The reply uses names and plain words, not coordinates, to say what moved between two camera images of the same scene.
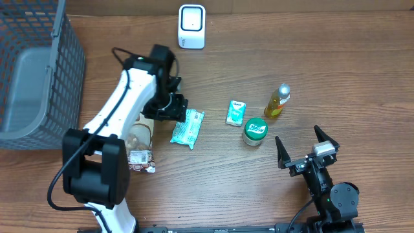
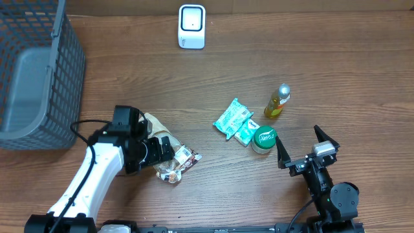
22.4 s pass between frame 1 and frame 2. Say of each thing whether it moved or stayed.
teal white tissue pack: moved
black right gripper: stayed
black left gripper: moved
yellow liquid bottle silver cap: stayed
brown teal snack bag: moved
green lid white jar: moved
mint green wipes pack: moved
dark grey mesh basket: stayed
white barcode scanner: stayed
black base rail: stayed
